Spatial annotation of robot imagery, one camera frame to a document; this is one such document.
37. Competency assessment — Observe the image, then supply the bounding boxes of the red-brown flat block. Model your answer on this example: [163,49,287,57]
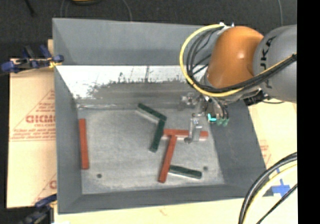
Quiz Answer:
[162,128,209,142]
[157,135,178,184]
[78,118,90,170]

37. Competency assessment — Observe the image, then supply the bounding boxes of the black cylinder on white bracket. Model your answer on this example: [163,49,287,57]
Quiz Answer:
[243,90,270,107]

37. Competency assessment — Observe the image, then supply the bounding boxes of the dark green flat block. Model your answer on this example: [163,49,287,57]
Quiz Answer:
[136,102,168,122]
[168,164,203,180]
[149,118,167,154]

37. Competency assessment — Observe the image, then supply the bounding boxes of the grey metal bin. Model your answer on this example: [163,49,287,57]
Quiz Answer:
[51,17,267,214]

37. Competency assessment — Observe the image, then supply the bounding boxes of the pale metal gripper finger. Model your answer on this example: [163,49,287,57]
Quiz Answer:
[184,117,200,144]
[193,125,204,142]

